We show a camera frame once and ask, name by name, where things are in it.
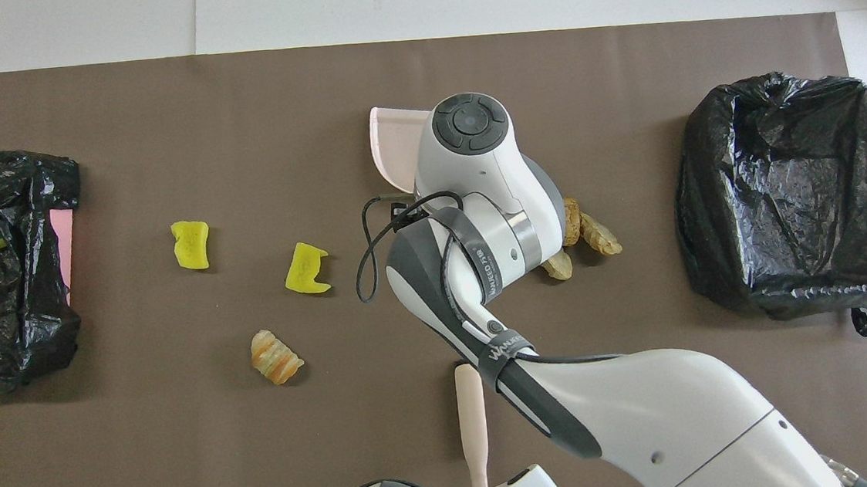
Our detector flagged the beige plastic dustpan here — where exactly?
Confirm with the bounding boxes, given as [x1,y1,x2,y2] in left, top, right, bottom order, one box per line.
[367,103,438,197]

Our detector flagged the pale green foam piece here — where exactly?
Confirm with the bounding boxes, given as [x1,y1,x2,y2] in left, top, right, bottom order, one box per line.
[539,252,575,283]

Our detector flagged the notched yellow sponge piece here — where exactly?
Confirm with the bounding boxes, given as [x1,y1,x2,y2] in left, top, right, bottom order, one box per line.
[282,239,334,297]

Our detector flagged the brown cracked foam piece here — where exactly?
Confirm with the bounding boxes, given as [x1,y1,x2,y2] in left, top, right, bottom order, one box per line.
[562,196,585,248]

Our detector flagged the tan ridged foam piece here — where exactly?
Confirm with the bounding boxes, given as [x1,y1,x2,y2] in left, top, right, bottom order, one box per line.
[580,209,624,258]

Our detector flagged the orange striped sponge piece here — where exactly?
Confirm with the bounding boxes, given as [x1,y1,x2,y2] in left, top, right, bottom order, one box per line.
[248,326,308,387]

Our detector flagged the black trash bag bin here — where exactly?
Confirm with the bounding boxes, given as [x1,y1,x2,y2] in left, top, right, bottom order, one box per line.
[664,65,867,353]

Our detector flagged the brown paper table mat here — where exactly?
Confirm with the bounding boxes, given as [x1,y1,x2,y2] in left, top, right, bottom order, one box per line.
[0,2,867,487]

